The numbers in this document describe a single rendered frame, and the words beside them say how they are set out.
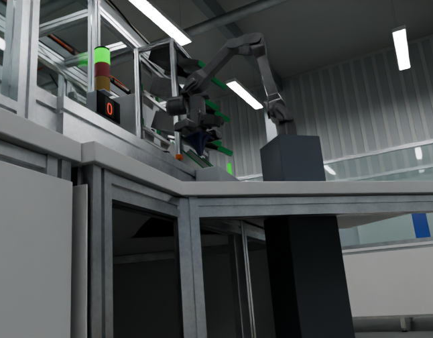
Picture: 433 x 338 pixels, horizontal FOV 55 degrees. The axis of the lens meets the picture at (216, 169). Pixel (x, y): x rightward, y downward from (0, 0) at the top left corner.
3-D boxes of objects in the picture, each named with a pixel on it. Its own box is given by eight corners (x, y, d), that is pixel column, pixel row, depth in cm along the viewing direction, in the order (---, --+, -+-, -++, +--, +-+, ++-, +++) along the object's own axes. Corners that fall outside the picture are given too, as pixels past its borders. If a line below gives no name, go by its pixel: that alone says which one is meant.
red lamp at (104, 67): (113, 80, 134) (112, 66, 135) (104, 74, 130) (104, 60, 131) (100, 84, 136) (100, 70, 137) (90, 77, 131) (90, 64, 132)
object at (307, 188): (501, 191, 111) (499, 180, 111) (169, 195, 83) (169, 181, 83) (347, 229, 175) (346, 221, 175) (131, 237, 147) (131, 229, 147)
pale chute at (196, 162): (228, 194, 164) (234, 185, 164) (212, 189, 153) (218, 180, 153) (184, 157, 179) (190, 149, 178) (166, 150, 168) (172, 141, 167)
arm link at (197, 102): (211, 94, 143) (185, 98, 145) (207, 87, 138) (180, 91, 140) (212, 113, 141) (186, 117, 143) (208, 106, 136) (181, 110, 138)
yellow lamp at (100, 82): (113, 94, 133) (113, 80, 134) (104, 88, 128) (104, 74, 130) (100, 98, 134) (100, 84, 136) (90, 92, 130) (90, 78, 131)
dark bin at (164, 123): (220, 147, 170) (225, 131, 171) (203, 139, 159) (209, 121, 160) (169, 135, 185) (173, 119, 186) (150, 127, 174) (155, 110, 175)
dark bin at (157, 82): (217, 111, 174) (222, 95, 175) (200, 101, 163) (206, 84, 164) (167, 102, 189) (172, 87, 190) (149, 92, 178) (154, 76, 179)
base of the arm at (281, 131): (302, 139, 128) (299, 121, 130) (283, 139, 126) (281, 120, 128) (292, 146, 135) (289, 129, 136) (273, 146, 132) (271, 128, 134)
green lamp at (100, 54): (112, 66, 135) (112, 53, 137) (104, 59, 131) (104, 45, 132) (100, 70, 137) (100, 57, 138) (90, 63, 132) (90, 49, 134)
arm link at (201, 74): (265, 49, 144) (243, 33, 148) (263, 36, 136) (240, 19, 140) (208, 109, 143) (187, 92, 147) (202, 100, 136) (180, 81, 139)
